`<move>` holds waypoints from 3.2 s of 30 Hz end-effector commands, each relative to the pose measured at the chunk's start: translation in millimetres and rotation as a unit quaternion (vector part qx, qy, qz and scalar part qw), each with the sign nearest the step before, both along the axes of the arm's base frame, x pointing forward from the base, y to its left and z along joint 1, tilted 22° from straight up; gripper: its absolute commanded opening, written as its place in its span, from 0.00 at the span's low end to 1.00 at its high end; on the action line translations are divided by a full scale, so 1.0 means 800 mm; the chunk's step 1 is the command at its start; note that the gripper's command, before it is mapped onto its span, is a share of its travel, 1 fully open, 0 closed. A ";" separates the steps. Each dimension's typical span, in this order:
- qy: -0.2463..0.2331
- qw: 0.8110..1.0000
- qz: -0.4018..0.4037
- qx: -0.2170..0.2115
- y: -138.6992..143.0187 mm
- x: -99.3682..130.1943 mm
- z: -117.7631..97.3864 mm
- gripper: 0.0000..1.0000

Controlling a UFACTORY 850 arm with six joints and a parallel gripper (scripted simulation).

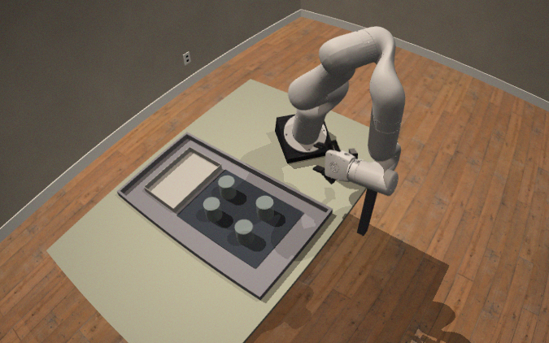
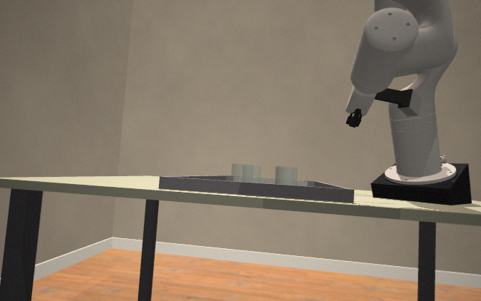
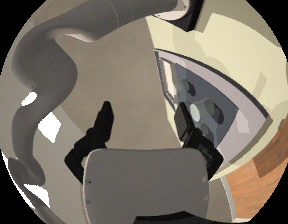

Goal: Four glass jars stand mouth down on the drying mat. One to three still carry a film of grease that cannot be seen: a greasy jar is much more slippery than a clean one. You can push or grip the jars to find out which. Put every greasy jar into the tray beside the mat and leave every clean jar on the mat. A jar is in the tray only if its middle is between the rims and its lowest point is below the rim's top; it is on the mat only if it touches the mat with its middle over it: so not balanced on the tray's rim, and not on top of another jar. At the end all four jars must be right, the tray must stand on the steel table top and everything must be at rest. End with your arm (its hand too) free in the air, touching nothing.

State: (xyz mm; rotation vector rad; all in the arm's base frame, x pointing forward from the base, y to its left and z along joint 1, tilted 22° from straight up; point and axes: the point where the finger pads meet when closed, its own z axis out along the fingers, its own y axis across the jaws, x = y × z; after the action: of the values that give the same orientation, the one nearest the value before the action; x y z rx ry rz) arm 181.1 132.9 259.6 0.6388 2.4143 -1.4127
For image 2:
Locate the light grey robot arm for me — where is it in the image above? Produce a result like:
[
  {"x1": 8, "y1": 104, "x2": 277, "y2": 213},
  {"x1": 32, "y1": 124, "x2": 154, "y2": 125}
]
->
[{"x1": 351, "y1": 0, "x2": 458, "y2": 185}]

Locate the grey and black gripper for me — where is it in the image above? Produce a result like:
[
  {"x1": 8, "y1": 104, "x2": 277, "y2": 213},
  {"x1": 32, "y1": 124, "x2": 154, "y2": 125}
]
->
[{"x1": 346, "y1": 86, "x2": 377, "y2": 128}]

